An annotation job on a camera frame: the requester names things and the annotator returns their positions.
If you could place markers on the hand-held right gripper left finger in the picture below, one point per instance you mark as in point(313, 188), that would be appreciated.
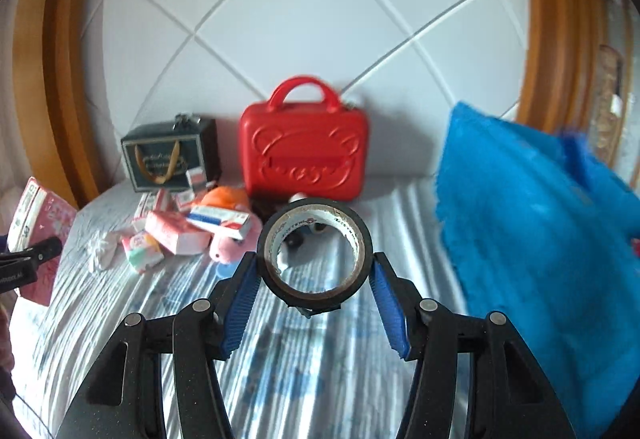
point(240, 314)

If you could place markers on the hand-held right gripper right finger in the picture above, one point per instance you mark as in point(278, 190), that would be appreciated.
point(387, 314)

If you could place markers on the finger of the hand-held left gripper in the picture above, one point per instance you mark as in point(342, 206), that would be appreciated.
point(40, 251)
point(17, 278)

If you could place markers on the pink floral tissue pack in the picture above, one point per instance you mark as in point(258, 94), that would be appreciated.
point(45, 214)

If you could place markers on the black tape roll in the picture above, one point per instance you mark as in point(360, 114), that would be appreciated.
point(320, 296)

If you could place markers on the pink plush pig orange dress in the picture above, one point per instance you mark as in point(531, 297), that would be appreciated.
point(232, 244)

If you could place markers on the pink white tissue pack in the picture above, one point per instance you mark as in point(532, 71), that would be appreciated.
point(170, 229)

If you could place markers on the blue plastic bin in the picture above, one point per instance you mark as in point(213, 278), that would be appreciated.
point(525, 244)

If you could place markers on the crumpled white tissue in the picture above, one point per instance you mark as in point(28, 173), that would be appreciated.
point(102, 254)

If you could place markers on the black white plush toy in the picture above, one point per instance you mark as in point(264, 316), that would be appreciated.
point(295, 239)

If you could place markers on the white blue red box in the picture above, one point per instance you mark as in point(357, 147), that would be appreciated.
point(220, 219)

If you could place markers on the pastel cartoon tissue packet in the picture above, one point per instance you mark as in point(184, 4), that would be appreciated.
point(142, 249)

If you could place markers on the small red white box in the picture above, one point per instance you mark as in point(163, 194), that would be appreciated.
point(162, 200)
point(184, 201)
point(144, 205)
point(196, 179)

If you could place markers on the black gift bag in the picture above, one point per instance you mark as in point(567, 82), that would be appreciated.
point(200, 144)

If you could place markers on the red toy suitcase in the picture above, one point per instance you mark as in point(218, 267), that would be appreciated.
point(300, 144)

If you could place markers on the wooden door frame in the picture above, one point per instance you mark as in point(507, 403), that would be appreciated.
point(550, 19)
point(60, 69)

